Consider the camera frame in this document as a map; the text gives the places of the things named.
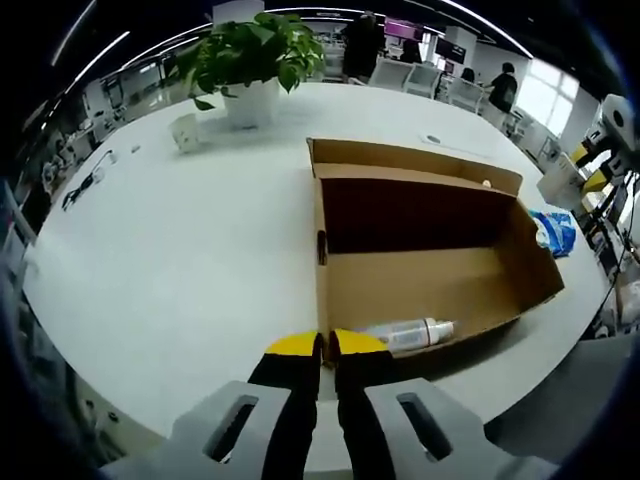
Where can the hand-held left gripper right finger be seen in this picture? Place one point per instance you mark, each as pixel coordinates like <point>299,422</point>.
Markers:
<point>360,380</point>

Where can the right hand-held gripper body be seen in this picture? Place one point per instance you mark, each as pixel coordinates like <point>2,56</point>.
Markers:
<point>620,120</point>

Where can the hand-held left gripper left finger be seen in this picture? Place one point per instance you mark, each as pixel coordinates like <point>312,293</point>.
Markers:
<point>285,380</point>

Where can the white packet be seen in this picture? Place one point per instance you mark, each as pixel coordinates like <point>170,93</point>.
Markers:
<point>560,180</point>

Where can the blue white soft pack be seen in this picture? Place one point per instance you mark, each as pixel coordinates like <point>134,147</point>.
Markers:
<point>555,230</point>

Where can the brown cardboard shoe box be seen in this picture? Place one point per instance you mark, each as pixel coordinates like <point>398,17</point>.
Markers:
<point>425,270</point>

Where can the small white card box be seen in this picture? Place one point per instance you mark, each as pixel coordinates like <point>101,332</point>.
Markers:
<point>186,134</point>

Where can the clear plastic bottle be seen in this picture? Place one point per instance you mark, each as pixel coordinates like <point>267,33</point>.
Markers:
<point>405,335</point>

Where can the bright office window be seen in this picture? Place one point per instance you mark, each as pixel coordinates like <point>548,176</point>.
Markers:
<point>550,95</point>

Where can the table socket panel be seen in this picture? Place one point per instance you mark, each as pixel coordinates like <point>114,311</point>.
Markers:
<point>432,138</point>

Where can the black display screen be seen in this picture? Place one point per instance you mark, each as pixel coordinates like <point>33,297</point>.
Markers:
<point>450,48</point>

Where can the row of white office chairs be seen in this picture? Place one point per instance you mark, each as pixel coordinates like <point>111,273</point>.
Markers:
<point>422,80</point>

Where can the grey mesh office chair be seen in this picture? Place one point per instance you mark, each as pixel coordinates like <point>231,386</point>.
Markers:
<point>575,390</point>

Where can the purple display screen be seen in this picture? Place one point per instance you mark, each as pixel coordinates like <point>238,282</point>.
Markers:
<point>402,27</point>

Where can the green potted plant white pot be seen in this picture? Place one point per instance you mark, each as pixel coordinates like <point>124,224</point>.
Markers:
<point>250,45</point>

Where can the curved ceiling light strips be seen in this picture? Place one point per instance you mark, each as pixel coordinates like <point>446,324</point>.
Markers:
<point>74,31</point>

